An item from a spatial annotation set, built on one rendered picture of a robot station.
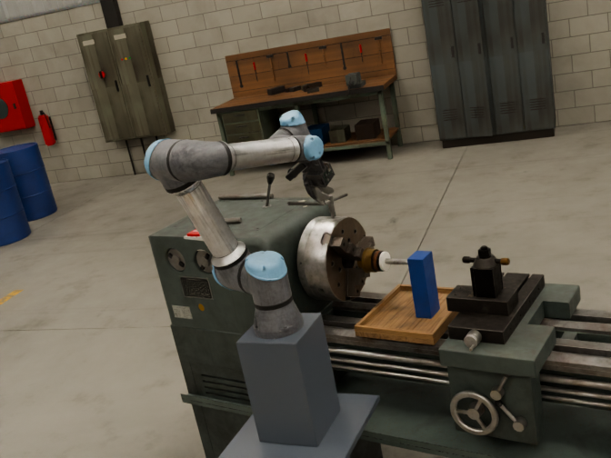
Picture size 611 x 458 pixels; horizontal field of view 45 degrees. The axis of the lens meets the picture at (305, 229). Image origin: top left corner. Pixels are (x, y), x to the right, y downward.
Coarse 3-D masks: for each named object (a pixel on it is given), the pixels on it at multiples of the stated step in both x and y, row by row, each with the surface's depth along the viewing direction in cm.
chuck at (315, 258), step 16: (320, 224) 268; (336, 224) 264; (352, 224) 273; (320, 240) 262; (352, 240) 274; (320, 256) 260; (336, 256) 265; (320, 272) 261; (336, 272) 265; (336, 288) 265
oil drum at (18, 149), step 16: (16, 144) 935; (32, 144) 918; (16, 160) 885; (32, 160) 897; (16, 176) 890; (32, 176) 898; (32, 192) 901; (48, 192) 920; (32, 208) 904; (48, 208) 918
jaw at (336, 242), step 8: (328, 240) 261; (336, 240) 261; (344, 240) 261; (336, 248) 261; (344, 248) 261; (352, 248) 262; (360, 248) 264; (344, 256) 266; (352, 256) 264; (360, 256) 263
